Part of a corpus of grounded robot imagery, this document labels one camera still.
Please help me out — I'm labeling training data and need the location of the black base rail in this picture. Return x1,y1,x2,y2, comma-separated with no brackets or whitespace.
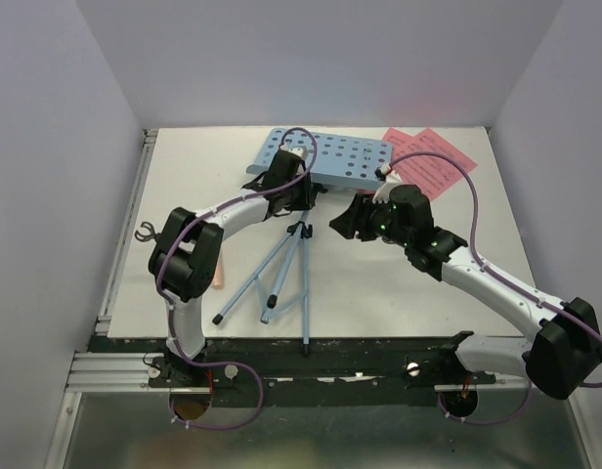
144,334,497,409

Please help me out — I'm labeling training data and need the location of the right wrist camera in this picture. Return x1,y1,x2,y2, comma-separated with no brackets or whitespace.
372,163,403,204

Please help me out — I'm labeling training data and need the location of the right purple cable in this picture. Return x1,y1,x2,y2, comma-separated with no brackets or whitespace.
376,151,602,425

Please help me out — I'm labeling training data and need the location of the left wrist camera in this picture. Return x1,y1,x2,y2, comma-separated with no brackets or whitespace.
285,146,309,160

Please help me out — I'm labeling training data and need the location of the black microphone stand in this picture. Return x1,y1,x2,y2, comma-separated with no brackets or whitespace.
134,221,159,242

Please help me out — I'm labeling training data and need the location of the left aluminium edge rail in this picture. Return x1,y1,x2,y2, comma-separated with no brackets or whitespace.
93,128,159,336

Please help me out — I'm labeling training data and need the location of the pink microphone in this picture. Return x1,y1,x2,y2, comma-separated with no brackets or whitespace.
212,254,225,290

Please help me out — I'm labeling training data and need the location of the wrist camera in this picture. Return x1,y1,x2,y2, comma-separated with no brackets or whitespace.
372,163,403,204
285,146,309,160

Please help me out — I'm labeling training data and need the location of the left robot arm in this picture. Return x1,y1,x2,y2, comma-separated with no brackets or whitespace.
149,146,317,386

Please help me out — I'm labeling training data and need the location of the blue music stand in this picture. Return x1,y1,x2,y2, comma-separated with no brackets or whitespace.
212,128,392,357

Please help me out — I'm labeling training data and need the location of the pink sheet music page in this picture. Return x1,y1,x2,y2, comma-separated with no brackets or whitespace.
391,128,477,201
382,127,414,151

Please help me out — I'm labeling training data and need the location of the metal front plate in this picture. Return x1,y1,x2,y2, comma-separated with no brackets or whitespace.
46,391,602,468

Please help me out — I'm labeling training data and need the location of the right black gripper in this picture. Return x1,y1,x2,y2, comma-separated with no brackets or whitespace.
329,192,412,247

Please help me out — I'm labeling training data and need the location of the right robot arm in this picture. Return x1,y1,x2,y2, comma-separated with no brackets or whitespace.
329,185,602,400

